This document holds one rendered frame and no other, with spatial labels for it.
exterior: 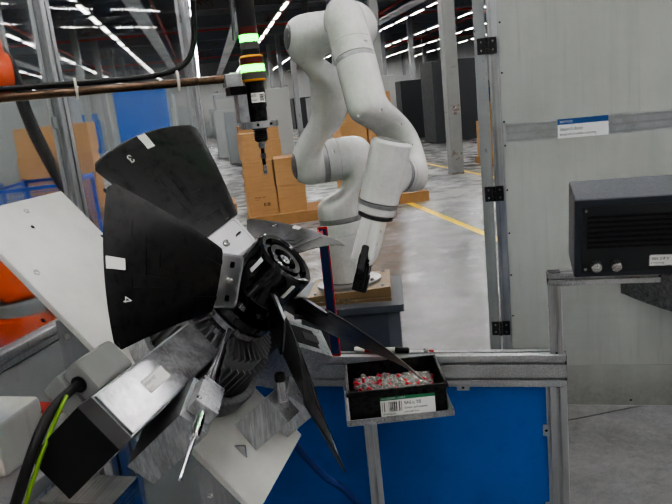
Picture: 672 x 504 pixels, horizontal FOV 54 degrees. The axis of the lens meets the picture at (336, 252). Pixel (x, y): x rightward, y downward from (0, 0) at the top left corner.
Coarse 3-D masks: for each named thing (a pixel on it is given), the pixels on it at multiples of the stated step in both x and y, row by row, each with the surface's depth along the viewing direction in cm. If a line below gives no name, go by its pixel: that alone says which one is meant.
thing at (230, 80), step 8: (224, 80) 115; (232, 80) 115; (240, 80) 115; (232, 88) 115; (240, 88) 115; (240, 96) 116; (240, 104) 116; (240, 112) 116; (248, 112) 117; (240, 120) 117; (248, 120) 117; (272, 120) 117; (248, 128) 117; (256, 128) 116
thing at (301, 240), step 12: (252, 228) 144; (264, 228) 144; (276, 228) 145; (288, 228) 145; (300, 228) 148; (288, 240) 135; (300, 240) 136; (312, 240) 139; (324, 240) 142; (336, 240) 147; (300, 252) 128
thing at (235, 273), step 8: (224, 256) 106; (232, 256) 108; (240, 256) 110; (224, 264) 107; (240, 264) 110; (224, 272) 107; (232, 272) 109; (240, 272) 111; (224, 280) 107; (240, 280) 111; (224, 288) 108; (232, 288) 109; (216, 296) 106; (224, 296) 108; (232, 296) 110; (216, 304) 106; (224, 304) 108; (232, 304) 110
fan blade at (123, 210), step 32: (128, 192) 92; (128, 224) 90; (160, 224) 95; (128, 256) 89; (160, 256) 94; (192, 256) 99; (128, 288) 88; (160, 288) 94; (192, 288) 100; (128, 320) 88; (160, 320) 94
